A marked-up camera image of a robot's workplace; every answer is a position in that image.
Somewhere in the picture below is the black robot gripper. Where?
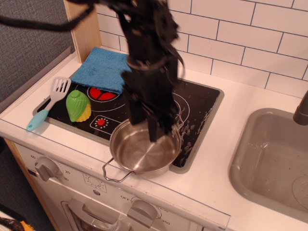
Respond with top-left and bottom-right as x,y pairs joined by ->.
121,48 -> 184,142

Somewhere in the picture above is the stainless steel pot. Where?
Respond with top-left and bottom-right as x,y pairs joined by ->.
103,115 -> 184,183

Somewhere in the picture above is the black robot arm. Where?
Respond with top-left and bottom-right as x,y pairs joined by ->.
72,0 -> 183,141

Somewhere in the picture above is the red left stove knob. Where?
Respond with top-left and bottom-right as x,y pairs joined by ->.
97,118 -> 106,127

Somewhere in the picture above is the black toy stovetop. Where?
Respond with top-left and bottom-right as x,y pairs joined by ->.
45,80 -> 224,174

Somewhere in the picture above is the blue cloth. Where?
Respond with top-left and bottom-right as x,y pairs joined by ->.
71,47 -> 129,94

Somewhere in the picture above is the toy corn with green husk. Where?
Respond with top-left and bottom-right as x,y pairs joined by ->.
66,90 -> 91,122

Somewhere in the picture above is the grey oven temperature knob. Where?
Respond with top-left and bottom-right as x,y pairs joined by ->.
127,200 -> 158,228

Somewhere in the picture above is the wooden side panel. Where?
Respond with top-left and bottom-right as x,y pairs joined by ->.
64,0 -> 102,64

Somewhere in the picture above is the grey timer knob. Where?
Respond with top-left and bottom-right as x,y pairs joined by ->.
35,157 -> 59,181

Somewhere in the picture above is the grey sink basin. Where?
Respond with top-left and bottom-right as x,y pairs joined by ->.
230,108 -> 308,222

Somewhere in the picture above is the grey faucet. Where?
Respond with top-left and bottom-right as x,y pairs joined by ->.
293,91 -> 308,126

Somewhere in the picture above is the yellow object at corner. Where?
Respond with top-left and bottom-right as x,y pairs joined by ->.
0,217 -> 34,231

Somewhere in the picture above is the grey spatula with blue handle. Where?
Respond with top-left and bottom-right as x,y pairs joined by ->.
26,77 -> 72,132

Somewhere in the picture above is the grey oven door handle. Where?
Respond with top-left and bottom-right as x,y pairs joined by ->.
66,199 -> 133,231

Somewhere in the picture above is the black cable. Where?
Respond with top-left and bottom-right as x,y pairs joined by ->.
0,3 -> 96,32

